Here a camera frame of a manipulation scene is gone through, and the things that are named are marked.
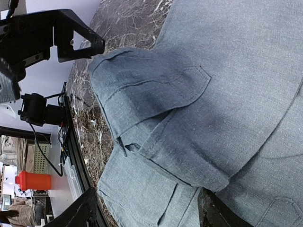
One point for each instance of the white slotted cable duct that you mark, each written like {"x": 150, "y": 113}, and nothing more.
{"x": 71, "y": 178}

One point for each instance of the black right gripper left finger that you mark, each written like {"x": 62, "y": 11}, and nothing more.
{"x": 82, "y": 213}

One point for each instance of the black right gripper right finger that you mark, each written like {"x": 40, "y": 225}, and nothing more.
{"x": 214, "y": 213}

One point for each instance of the grey long sleeve shirt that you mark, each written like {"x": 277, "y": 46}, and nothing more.
{"x": 216, "y": 106}

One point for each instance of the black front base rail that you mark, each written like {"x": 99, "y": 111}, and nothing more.
{"x": 70, "y": 140}

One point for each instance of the orange bottle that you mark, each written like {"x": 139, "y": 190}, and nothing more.
{"x": 32, "y": 181}

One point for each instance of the perforated beige metal box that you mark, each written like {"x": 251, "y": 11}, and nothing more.
{"x": 35, "y": 161}

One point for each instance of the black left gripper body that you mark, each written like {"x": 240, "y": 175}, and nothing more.
{"x": 27, "y": 39}

